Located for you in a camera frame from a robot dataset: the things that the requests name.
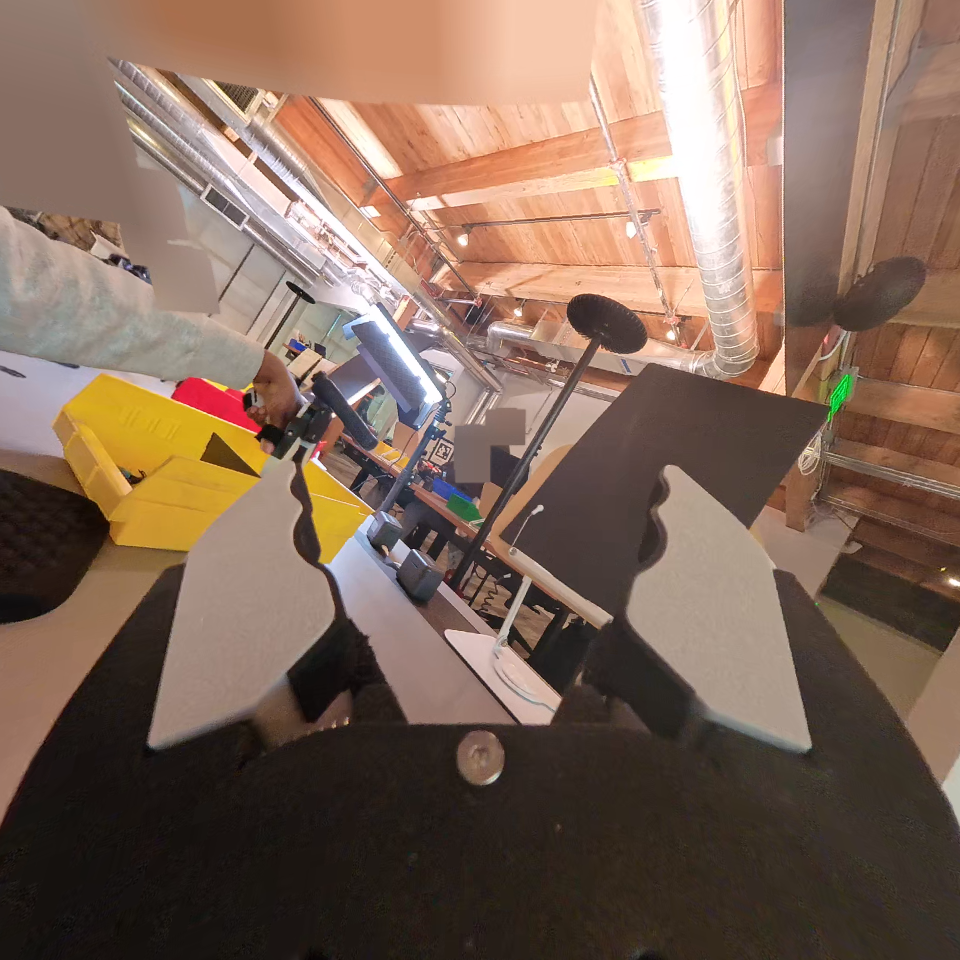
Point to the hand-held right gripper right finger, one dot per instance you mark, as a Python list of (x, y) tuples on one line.
[(712, 615)]

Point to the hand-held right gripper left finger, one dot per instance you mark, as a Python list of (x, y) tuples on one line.
[(240, 600)]

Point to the red plastic bin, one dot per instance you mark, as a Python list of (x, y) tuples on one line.
[(199, 394)]

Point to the yellow plastic bin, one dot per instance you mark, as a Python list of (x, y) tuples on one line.
[(135, 420)]

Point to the person's left forearm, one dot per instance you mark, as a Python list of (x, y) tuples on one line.
[(75, 300)]

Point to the person's left hand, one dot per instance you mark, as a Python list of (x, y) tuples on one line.
[(279, 390)]

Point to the LED light panel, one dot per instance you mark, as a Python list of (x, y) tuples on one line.
[(397, 360)]

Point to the black and white fiducial tag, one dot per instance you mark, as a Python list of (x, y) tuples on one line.
[(442, 453)]

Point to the black pole with round disc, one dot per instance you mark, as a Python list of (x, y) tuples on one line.
[(298, 292), (607, 321)]

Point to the blue plastic bin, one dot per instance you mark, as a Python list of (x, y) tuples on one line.
[(450, 490)]

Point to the green plastic bin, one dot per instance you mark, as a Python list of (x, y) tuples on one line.
[(465, 510)]

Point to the black panel with wooden rim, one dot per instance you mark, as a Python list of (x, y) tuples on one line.
[(675, 427)]

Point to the black dimpled foam cushion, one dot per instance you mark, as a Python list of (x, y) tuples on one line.
[(45, 532)]

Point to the green exit sign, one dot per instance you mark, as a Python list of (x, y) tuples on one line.
[(841, 396)]

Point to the black round disc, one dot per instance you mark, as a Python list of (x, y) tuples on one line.
[(877, 292)]

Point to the silver ventilation duct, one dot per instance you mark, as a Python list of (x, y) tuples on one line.
[(705, 225)]

